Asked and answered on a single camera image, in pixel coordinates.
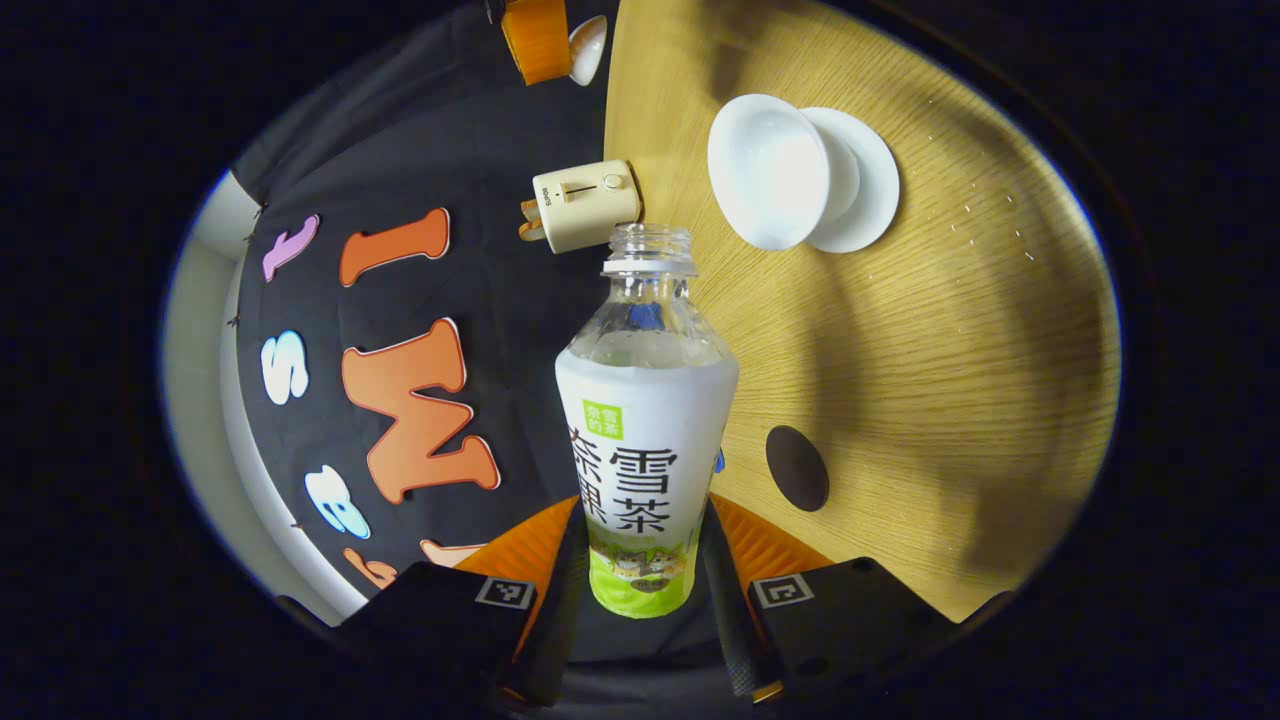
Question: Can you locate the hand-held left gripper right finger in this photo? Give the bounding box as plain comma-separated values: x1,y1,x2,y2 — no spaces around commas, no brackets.
697,493,961,701

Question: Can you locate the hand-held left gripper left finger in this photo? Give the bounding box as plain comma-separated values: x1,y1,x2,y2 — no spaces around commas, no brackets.
335,497,591,706

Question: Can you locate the dark round coaster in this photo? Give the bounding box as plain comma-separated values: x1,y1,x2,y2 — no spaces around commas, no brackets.
765,425,831,513

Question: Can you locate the white green water bottle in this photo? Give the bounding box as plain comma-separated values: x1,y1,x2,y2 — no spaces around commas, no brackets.
555,223,741,619

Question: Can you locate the white teacup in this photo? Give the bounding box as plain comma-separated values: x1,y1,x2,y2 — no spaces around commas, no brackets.
707,94,861,251

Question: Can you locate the cream toaster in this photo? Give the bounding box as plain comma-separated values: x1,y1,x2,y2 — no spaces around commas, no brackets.
532,160,643,255

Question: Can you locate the black backdrop cloth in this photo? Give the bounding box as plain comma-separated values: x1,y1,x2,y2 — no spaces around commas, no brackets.
228,0,716,601

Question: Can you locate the white saucer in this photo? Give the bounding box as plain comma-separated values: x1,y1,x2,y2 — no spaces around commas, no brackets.
800,106,901,254

